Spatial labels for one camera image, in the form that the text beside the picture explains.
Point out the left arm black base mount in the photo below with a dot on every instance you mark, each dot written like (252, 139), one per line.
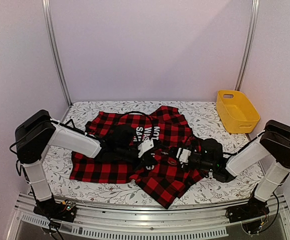
(63, 211)

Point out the yellow plastic basket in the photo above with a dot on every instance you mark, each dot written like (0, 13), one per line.
(237, 114)

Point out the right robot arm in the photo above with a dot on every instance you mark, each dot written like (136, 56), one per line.
(273, 141)

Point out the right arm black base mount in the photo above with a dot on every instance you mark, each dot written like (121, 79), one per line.
(252, 209)

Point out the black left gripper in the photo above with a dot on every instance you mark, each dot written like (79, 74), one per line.
(148, 160)

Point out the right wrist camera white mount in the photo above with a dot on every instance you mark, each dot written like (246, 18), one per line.
(183, 155)

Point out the floral patterned table mat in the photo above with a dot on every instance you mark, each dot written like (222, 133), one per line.
(205, 122)

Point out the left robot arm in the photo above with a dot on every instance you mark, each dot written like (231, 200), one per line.
(40, 131)

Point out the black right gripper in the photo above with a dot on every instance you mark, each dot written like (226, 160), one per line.
(184, 168)

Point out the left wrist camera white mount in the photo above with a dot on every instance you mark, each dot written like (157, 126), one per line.
(144, 147)

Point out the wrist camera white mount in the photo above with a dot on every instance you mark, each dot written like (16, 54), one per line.
(183, 155)
(144, 147)

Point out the red black plaid shirt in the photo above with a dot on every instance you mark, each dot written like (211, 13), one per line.
(163, 182)

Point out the left aluminium frame post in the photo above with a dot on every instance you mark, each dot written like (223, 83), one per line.
(46, 7)

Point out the white brooch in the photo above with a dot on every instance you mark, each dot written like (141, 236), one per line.
(172, 162)

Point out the aluminium front rail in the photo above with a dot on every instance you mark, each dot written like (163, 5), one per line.
(104, 221)

